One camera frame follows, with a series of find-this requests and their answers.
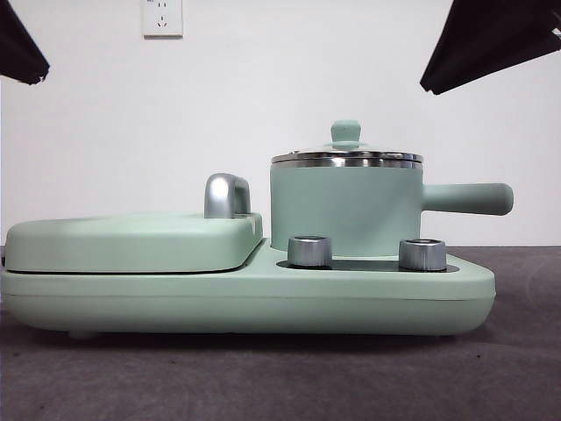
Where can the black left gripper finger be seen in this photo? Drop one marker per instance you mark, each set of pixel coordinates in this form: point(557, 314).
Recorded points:
point(17, 44)
point(22, 75)

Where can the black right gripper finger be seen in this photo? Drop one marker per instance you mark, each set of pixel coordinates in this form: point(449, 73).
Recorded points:
point(504, 59)
point(491, 30)

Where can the glass lid with green knob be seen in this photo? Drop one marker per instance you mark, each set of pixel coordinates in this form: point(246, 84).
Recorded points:
point(345, 131)

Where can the silver control knob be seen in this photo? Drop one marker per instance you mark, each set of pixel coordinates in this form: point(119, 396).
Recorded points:
point(421, 254)
point(309, 252)

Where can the mint green breakfast machine base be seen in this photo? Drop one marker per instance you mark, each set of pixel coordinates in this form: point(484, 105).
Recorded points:
point(307, 302)

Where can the white wall socket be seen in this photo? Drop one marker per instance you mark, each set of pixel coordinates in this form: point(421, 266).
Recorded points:
point(162, 19)

